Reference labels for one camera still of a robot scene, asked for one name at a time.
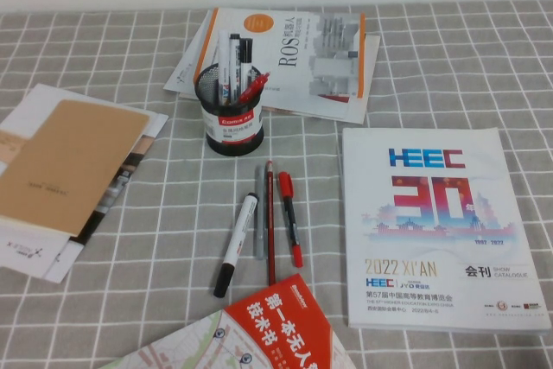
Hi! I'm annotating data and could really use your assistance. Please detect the red ballpoint pen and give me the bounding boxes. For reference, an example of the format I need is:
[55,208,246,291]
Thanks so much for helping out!
[235,71,271,105]

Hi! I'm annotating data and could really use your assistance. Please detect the black mesh pen holder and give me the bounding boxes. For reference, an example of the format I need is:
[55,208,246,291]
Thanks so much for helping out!
[193,61,265,157]

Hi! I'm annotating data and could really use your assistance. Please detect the grey pen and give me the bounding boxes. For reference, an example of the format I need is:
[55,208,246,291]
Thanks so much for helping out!
[252,164,267,261]

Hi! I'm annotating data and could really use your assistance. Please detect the red and black marker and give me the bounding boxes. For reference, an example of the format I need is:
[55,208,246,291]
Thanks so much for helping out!
[276,170,304,268]

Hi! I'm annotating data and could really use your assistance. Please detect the red pencil with eraser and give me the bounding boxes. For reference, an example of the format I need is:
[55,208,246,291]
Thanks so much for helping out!
[264,160,277,287]

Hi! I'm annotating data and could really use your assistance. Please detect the white brochure stack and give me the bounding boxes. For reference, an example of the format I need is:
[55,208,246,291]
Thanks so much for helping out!
[162,21,382,125]

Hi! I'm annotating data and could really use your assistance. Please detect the white orange ROS book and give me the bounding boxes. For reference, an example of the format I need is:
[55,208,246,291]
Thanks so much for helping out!
[199,7,367,100]

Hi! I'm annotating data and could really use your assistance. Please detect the red book with map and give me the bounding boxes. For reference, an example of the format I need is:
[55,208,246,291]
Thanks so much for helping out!
[99,272,346,369]

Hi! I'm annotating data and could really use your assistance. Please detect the grey checkered tablecloth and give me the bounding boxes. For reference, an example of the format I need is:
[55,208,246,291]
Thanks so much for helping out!
[0,0,553,369]

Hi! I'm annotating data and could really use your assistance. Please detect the white HEEC show catalogue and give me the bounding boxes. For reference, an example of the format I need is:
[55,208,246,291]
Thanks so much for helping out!
[340,126,553,336]

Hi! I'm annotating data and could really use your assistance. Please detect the brown kraft notebook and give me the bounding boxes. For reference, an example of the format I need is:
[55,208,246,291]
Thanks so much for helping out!
[0,99,151,239]

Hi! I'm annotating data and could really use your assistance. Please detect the white brochures with photos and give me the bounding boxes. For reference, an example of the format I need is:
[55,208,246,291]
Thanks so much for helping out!
[0,82,169,284]

